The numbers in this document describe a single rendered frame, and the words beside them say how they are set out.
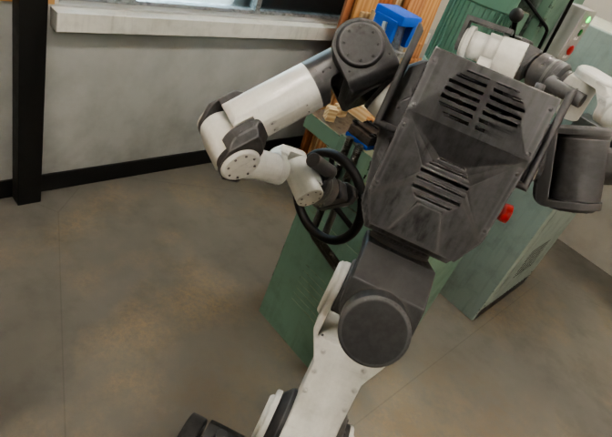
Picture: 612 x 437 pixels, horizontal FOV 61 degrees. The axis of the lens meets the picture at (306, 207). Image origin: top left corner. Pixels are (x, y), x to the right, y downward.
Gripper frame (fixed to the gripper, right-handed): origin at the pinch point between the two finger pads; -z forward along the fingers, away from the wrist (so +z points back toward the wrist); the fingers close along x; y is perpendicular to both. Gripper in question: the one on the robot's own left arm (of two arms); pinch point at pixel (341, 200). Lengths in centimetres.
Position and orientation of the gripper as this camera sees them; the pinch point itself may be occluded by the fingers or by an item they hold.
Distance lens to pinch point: 138.2
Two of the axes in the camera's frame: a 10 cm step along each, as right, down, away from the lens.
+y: -0.7, -9.5, 2.9
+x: 8.9, -1.9, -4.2
